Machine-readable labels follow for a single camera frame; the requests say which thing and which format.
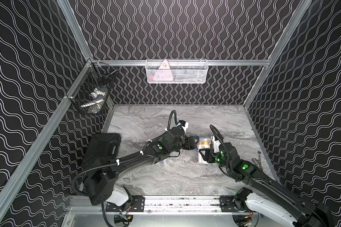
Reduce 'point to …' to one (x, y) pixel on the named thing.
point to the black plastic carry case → (103, 148)
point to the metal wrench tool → (257, 162)
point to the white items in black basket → (96, 98)
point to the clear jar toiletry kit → (203, 143)
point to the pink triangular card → (164, 73)
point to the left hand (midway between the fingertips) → (196, 137)
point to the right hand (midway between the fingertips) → (204, 149)
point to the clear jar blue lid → (162, 162)
